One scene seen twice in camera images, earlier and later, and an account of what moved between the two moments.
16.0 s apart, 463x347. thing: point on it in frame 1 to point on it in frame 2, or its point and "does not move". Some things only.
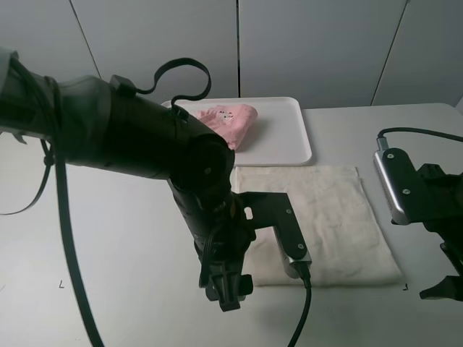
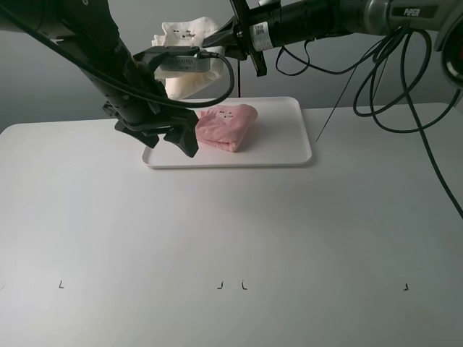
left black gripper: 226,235 to 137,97
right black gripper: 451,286 to 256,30
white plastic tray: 280,135 does not move
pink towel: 230,121 does not move
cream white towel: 346,243 to 190,33
